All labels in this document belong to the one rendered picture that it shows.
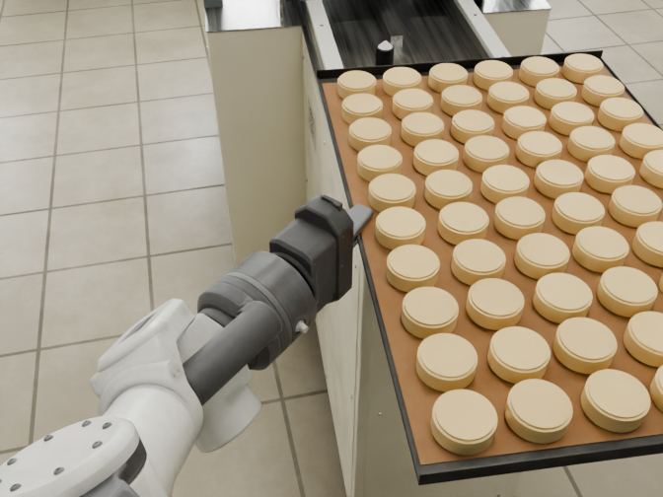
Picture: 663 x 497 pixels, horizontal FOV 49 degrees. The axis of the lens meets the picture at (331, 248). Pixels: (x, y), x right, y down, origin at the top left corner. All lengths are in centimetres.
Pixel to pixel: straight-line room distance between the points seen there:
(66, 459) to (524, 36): 144
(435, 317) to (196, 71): 258
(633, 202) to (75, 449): 61
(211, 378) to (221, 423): 6
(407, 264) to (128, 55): 273
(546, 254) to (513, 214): 6
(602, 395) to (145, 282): 171
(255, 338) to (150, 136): 221
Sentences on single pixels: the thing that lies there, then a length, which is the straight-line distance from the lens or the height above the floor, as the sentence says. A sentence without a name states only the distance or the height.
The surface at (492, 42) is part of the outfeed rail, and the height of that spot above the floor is 90.
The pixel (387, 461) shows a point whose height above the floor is 33.
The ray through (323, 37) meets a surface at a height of 90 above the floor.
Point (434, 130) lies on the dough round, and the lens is 87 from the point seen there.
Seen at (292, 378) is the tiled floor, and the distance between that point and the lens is 189.
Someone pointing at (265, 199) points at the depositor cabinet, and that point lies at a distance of 176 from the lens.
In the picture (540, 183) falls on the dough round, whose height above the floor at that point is 102.
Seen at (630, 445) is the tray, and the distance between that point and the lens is 63.
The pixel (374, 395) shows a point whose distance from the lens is 120.
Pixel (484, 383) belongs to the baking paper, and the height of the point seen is 101.
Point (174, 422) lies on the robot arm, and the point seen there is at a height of 109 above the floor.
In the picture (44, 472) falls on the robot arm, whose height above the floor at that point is 120.
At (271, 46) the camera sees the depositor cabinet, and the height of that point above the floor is 80.
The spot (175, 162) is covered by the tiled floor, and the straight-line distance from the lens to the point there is 262.
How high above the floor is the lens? 150
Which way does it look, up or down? 43 degrees down
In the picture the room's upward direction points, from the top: straight up
